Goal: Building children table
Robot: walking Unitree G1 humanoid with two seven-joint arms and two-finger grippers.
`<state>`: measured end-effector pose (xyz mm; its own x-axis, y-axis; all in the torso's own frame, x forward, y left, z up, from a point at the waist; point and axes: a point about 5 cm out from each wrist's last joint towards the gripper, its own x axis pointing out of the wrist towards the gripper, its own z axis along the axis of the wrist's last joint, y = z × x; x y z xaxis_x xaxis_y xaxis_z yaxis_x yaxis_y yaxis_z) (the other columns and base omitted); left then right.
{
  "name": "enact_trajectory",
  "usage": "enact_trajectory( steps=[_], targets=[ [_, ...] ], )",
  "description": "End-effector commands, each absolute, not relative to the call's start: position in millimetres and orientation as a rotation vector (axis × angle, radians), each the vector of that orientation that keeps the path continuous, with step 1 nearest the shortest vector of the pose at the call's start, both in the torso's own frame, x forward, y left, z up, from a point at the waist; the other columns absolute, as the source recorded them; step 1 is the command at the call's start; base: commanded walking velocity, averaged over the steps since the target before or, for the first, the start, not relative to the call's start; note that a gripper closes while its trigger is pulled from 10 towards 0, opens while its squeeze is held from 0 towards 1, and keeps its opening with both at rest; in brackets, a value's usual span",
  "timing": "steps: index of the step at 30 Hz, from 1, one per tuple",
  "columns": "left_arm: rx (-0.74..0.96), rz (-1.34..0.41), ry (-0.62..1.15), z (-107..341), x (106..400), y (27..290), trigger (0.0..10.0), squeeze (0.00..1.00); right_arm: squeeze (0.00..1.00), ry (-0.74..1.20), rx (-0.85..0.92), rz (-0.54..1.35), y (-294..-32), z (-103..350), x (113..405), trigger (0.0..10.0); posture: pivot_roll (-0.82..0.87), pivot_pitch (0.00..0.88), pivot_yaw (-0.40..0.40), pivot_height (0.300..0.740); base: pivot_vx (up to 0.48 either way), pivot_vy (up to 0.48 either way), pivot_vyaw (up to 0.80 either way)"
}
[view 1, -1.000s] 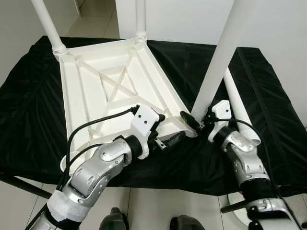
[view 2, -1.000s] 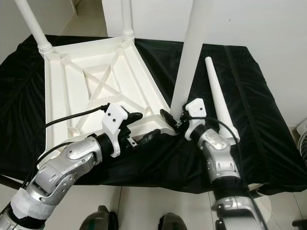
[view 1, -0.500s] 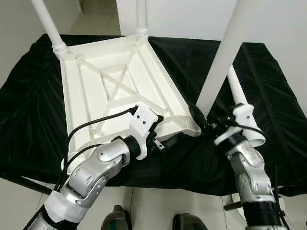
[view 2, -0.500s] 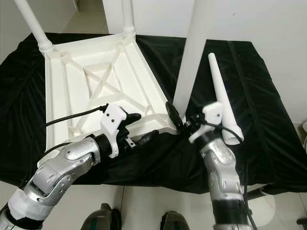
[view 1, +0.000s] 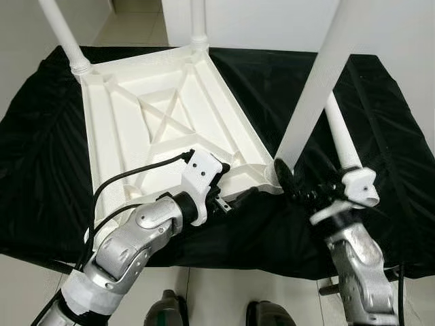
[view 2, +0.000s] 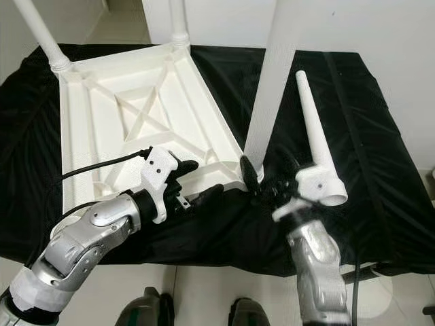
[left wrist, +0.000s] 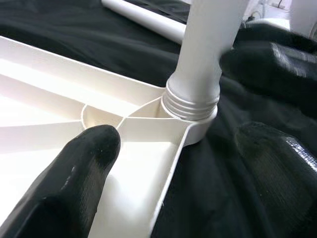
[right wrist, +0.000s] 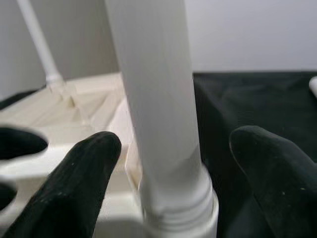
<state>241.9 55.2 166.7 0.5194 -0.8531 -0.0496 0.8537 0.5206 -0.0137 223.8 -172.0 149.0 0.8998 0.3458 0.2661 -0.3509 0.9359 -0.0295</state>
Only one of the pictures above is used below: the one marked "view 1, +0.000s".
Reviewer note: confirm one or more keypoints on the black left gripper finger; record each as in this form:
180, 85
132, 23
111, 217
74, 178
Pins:
224, 167
245, 194

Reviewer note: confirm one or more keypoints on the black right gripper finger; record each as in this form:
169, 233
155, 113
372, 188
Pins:
284, 176

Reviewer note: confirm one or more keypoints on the white plastic table leg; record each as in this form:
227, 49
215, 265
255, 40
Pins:
319, 81
340, 136
61, 34
198, 20

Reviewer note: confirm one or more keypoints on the white plastic children table top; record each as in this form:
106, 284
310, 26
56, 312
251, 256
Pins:
122, 149

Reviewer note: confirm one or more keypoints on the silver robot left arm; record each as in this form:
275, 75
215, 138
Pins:
122, 251

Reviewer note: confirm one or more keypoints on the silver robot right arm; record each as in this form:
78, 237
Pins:
360, 265

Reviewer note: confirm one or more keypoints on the grey robot left leg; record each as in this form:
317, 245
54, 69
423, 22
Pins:
165, 311

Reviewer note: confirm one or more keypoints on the grey robot leg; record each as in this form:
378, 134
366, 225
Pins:
270, 316
165, 311

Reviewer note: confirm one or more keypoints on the grey robot right leg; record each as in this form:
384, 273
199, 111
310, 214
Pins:
270, 316

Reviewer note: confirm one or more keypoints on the black table cloth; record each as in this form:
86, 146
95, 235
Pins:
41, 170

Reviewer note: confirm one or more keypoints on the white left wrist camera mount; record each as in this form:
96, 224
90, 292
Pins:
202, 173

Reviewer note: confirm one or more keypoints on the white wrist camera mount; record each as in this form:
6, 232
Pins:
202, 173
359, 183

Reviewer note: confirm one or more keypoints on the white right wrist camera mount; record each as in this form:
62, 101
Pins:
359, 183

